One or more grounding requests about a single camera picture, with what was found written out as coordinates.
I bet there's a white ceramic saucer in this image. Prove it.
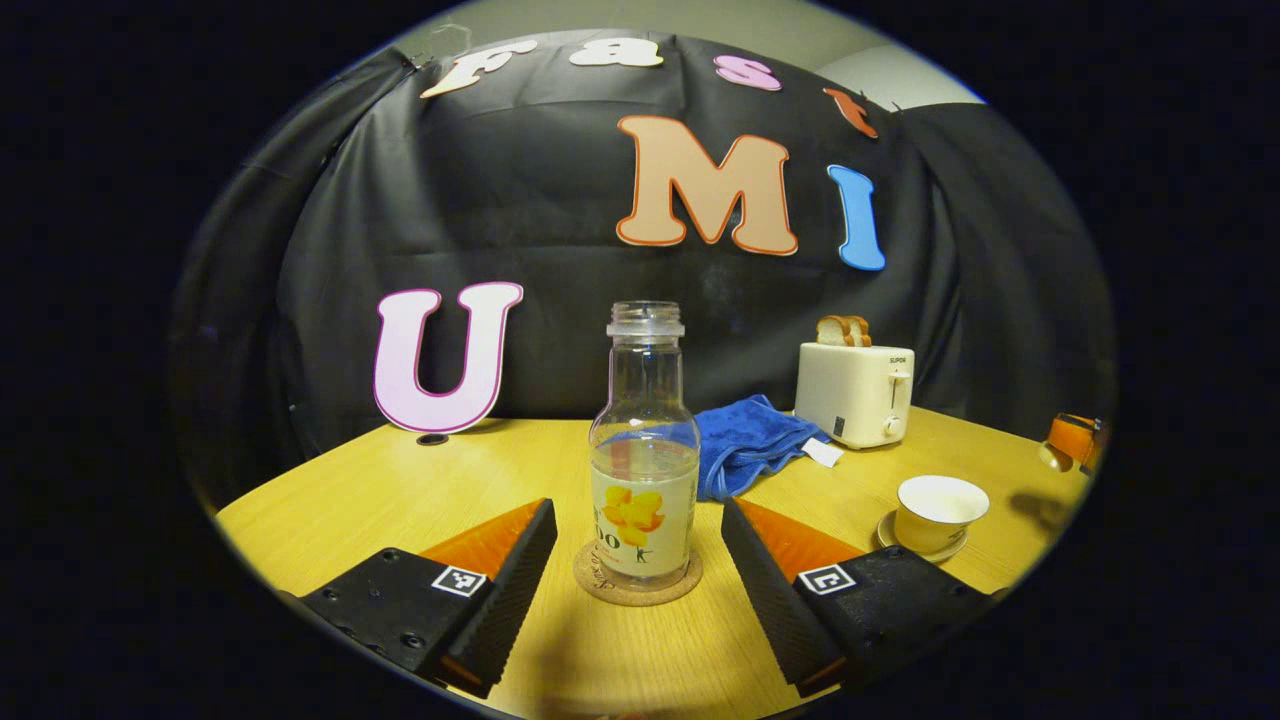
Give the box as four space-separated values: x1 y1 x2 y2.
877 510 971 564

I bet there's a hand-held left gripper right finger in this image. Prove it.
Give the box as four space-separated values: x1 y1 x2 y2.
720 498 1001 699

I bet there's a black backdrop cloth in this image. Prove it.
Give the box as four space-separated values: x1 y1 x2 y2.
175 30 1116 511

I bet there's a white ceramic teacup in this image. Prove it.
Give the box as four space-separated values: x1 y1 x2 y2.
893 475 991 556

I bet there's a blue towel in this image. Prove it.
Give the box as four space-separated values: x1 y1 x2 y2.
690 394 846 503

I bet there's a clear plastic water bottle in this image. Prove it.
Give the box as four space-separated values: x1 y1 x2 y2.
588 301 702 586

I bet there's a round cork coaster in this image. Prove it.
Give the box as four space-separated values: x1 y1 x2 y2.
573 540 704 607

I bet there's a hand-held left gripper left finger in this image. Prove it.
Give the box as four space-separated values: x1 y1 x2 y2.
298 498 559 699

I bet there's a cream toaster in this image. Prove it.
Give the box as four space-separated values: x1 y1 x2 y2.
795 342 916 450

